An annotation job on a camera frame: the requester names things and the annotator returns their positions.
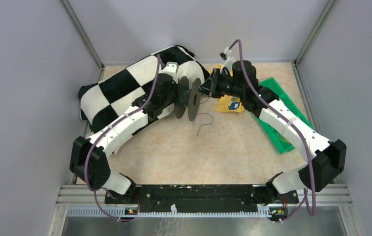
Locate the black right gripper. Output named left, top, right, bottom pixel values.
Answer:
left=195, top=68, right=244, bottom=99

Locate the grey plastic cable spool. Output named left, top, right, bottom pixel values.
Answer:
left=174, top=76, right=201, bottom=121

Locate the blue cable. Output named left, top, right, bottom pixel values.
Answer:
left=196, top=112, right=214, bottom=138

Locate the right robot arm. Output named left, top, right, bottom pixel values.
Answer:
left=199, top=60, right=347, bottom=203

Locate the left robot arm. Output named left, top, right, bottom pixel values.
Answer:
left=69, top=73, right=179, bottom=203

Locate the yellow cartoon print cloth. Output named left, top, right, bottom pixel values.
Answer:
left=213, top=63, right=244, bottom=114

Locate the black white checkered pillow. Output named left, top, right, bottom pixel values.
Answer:
left=78, top=45, right=210, bottom=133

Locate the green three-compartment plastic bin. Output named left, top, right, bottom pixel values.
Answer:
left=254, top=77, right=315, bottom=155

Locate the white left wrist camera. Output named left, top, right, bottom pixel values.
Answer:
left=161, top=62, right=179, bottom=80

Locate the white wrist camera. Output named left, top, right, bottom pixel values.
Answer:
left=219, top=47, right=236, bottom=75
left=161, top=62, right=179, bottom=80

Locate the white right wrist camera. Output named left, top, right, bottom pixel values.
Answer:
left=219, top=47, right=236, bottom=75

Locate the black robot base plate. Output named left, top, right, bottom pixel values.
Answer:
left=104, top=184, right=299, bottom=213

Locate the aluminium front rail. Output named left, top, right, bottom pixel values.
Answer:
left=47, top=184, right=359, bottom=236

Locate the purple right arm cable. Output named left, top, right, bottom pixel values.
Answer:
left=230, top=39, right=317, bottom=217

